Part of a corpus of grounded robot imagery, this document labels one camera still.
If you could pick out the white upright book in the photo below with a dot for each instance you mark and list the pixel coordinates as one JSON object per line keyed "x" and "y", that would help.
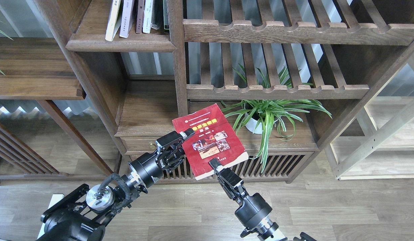
{"x": 148, "y": 11}

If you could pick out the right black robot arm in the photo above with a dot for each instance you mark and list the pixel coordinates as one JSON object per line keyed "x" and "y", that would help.
{"x": 273, "y": 234}

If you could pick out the dark green upright book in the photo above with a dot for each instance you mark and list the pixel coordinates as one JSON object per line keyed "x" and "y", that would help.
{"x": 166, "y": 26}

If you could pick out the pale purple white book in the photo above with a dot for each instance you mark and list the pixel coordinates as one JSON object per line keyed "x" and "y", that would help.
{"x": 127, "y": 18}

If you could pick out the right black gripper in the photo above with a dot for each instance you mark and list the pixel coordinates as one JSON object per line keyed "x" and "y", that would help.
{"x": 253, "y": 211}

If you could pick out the red book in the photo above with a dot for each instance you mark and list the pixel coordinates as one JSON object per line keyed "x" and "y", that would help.
{"x": 214, "y": 138}

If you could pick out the white base bar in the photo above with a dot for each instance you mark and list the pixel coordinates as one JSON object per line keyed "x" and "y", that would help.
{"x": 56, "y": 197}

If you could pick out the white plant pot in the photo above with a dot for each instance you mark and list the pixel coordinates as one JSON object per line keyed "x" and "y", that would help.
{"x": 254, "y": 125}

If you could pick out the brown upright book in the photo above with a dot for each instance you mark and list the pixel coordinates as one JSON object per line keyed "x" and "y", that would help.
{"x": 140, "y": 16}

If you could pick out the dark wooden bookshelf cabinet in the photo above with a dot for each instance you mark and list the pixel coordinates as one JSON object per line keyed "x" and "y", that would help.
{"x": 337, "y": 52}

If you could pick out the light wooden shelf unit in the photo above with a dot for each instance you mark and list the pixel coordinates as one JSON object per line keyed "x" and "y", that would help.
{"x": 385, "y": 151}

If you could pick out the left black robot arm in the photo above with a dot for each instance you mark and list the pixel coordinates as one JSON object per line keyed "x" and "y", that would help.
{"x": 84, "y": 214}

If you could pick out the yellow green book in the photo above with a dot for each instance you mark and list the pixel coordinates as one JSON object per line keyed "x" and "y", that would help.
{"x": 114, "y": 17}

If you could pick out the dark wooden side table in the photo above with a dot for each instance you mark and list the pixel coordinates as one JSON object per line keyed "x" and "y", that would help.
{"x": 36, "y": 69}

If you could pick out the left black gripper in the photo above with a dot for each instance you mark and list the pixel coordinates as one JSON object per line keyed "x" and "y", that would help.
{"x": 148, "y": 168}

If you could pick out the dark wooden slatted rack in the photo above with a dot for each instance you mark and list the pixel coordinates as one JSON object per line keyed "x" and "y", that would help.
{"x": 21, "y": 156}

